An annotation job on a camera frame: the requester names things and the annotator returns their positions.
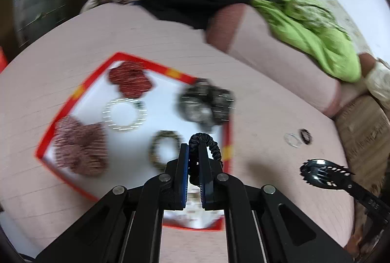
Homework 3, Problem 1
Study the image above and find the pink quilted cushion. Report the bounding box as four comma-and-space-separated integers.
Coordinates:
205, 3, 378, 119

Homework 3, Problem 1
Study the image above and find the black studded hair claw clip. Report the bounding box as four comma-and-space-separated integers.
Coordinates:
299, 159, 356, 190

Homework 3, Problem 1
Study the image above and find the black cloth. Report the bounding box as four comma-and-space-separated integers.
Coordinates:
134, 0, 253, 32

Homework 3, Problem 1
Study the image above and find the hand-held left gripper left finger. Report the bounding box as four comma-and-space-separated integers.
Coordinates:
35, 143, 189, 263

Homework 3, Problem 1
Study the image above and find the pearl bead bracelet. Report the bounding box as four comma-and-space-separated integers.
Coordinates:
102, 97, 147, 131

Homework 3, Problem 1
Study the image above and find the red tray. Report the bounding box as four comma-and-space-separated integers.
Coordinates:
35, 52, 234, 232

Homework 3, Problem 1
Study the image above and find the striped floral pillow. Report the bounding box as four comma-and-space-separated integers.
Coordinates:
333, 92, 390, 251

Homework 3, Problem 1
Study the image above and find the red polka dot scrunchie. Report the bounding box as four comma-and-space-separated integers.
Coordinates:
108, 61, 153, 98

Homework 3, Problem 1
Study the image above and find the cream cloth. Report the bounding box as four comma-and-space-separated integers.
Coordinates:
364, 57, 390, 102

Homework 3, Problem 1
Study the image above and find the leopard print hair tie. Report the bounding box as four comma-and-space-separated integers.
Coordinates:
148, 130, 185, 172

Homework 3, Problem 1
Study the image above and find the black ruffled hair tie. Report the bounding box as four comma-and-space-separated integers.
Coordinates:
188, 133, 224, 186

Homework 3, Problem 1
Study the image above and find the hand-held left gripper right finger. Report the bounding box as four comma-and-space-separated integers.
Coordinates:
198, 143, 354, 263

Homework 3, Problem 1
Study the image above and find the green cloth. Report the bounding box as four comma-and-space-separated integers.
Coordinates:
250, 0, 362, 83

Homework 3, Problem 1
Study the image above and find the red plaid scrunchie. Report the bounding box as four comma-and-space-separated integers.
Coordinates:
54, 117, 108, 176

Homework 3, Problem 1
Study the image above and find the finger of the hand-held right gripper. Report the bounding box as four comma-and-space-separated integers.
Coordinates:
344, 178, 384, 215

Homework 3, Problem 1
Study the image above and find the grey sheer scrunchie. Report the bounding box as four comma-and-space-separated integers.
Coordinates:
177, 78, 236, 133

